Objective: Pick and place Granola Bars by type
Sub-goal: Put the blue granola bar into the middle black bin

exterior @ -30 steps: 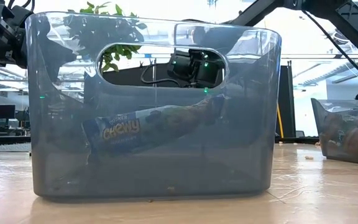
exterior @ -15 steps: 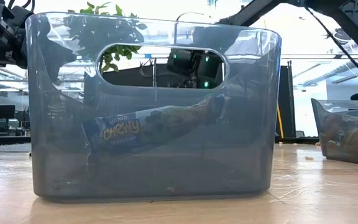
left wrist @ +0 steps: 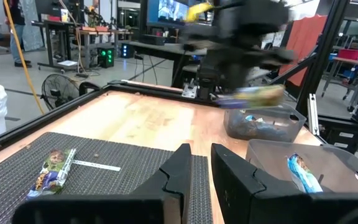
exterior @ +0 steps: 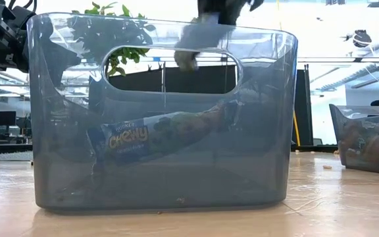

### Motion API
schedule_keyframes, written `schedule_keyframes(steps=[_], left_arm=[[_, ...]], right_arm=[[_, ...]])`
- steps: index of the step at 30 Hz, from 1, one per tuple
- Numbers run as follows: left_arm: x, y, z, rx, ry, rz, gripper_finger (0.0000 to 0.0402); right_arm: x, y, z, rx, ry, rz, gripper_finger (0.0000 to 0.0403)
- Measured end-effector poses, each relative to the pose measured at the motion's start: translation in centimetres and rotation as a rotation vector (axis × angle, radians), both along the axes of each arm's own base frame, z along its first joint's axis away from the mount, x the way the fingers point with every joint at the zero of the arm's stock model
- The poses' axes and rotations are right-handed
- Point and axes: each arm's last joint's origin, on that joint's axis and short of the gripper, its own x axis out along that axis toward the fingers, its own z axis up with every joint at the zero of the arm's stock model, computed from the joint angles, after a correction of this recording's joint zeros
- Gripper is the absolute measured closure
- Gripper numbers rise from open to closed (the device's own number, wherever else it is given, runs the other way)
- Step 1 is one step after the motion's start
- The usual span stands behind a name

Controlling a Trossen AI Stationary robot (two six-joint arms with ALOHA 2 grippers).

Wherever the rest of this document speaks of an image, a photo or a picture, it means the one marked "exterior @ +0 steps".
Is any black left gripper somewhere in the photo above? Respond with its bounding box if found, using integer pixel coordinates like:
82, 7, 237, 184
10, 31, 82, 87

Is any blue Quaker Chewy bar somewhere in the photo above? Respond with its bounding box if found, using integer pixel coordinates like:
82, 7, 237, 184
173, 13, 237, 72
86, 99, 245, 168

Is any blue orange peanut butter bar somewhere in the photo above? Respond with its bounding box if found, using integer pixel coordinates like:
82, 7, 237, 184
340, 120, 365, 158
362, 122, 379, 163

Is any potted green plant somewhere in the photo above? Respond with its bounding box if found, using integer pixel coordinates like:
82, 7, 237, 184
70, 1, 159, 77

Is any dark background monitor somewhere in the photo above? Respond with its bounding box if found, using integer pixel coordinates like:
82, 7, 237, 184
0, 111, 17, 127

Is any black ceiling fixture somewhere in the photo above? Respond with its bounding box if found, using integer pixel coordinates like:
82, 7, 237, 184
343, 28, 373, 49

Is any dark woven table mat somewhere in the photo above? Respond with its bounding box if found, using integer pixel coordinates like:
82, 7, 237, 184
0, 150, 34, 162

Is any grey translucent plastic bin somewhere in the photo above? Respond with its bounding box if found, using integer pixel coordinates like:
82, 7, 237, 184
328, 104, 379, 177
26, 12, 299, 213

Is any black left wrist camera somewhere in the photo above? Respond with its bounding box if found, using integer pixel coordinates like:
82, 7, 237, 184
8, 5, 38, 34

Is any yellow cable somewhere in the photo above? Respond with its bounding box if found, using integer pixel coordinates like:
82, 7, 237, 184
276, 0, 301, 147

